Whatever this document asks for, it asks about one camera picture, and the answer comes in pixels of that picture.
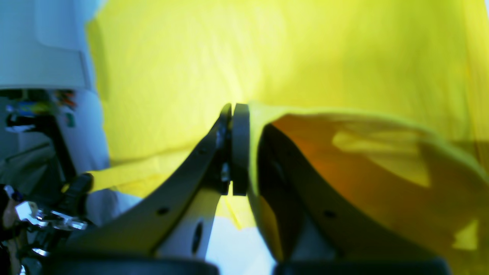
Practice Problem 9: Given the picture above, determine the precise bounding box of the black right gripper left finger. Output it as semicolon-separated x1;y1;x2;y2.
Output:
42;104;232;275

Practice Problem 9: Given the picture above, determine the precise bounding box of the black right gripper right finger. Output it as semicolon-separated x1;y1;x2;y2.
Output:
254;123;451;275

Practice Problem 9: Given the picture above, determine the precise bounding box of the yellow T-shirt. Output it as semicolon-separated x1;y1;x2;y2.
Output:
87;0;488;275

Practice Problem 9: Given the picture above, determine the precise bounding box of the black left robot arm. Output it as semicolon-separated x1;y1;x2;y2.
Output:
1;173;93;275

